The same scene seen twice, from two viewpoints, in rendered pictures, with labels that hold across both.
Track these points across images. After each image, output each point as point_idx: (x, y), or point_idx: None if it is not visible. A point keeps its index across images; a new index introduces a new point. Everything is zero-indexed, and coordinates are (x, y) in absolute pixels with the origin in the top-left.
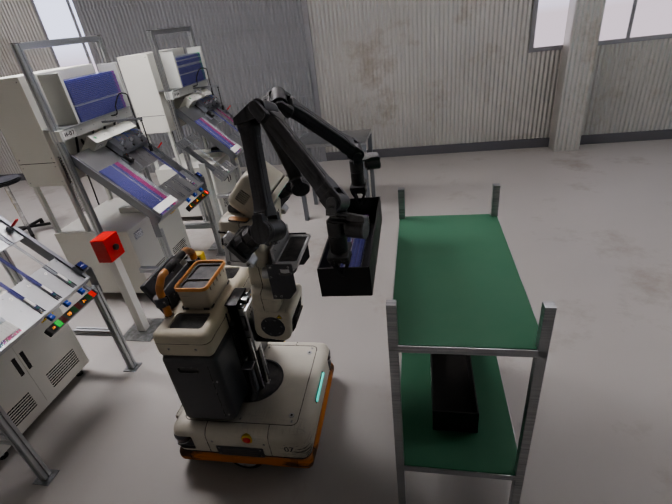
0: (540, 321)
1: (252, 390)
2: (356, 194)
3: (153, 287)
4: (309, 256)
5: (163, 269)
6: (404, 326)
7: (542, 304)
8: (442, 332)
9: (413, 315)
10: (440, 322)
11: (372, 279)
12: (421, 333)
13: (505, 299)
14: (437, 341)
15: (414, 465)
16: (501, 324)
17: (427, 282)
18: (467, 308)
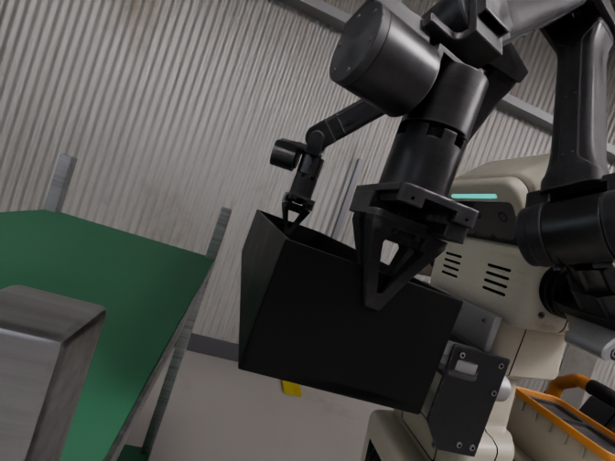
0: (68, 179)
1: None
2: (406, 262)
3: (594, 412)
4: (426, 417)
5: (590, 379)
6: (195, 259)
7: (72, 160)
8: (153, 244)
9: (180, 260)
10: (149, 247)
11: (246, 240)
12: (178, 251)
13: (21, 224)
14: (163, 244)
15: (128, 444)
16: (72, 224)
17: (134, 271)
18: (99, 241)
